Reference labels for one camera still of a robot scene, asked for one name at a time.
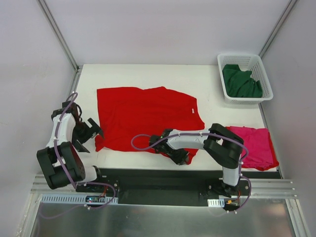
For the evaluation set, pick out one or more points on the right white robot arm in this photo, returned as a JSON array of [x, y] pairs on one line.
[[221, 144]]

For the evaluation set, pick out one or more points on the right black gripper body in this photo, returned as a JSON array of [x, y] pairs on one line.
[[178, 155]]

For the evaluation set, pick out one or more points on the white plastic basket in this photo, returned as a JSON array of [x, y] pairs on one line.
[[246, 62]]

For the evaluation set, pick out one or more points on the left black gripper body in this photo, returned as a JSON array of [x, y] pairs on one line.
[[87, 135]]

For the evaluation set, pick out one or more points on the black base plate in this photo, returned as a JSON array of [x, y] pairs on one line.
[[157, 187]]

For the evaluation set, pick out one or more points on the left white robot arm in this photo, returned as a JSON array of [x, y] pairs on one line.
[[59, 160]]

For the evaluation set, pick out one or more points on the right white cable duct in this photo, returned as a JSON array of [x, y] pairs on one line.
[[216, 202]]

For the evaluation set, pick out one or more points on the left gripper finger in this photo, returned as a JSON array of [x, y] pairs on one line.
[[80, 147], [95, 129]]

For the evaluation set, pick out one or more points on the white cable duct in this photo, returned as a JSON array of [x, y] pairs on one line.
[[78, 199], [216, 202]]

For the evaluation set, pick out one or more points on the left white cable duct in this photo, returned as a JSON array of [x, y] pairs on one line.
[[78, 199]]

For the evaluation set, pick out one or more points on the aluminium rail frame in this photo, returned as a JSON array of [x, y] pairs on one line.
[[272, 210]]

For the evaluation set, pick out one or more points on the green t shirt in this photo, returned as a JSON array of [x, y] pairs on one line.
[[240, 84]]

